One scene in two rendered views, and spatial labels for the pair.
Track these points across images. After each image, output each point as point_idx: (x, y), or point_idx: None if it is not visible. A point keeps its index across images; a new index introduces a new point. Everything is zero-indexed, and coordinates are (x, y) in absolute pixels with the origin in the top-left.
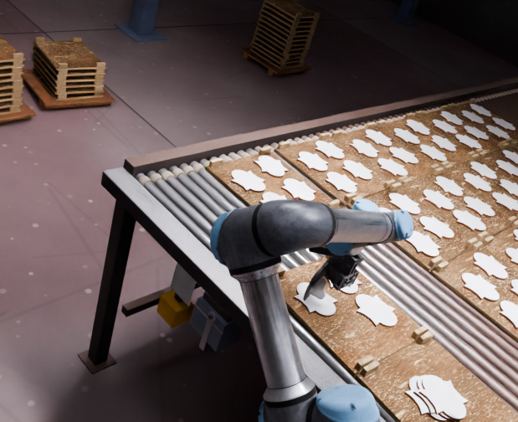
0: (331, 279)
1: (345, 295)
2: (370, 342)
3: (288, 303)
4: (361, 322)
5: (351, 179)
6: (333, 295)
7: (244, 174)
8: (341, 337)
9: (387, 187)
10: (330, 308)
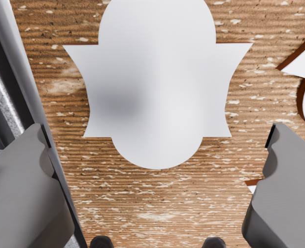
0: None
1: (293, 119)
2: (187, 239)
3: (29, 59)
4: (221, 205)
5: None
6: (247, 104)
7: None
8: (126, 213)
9: None
10: (172, 152)
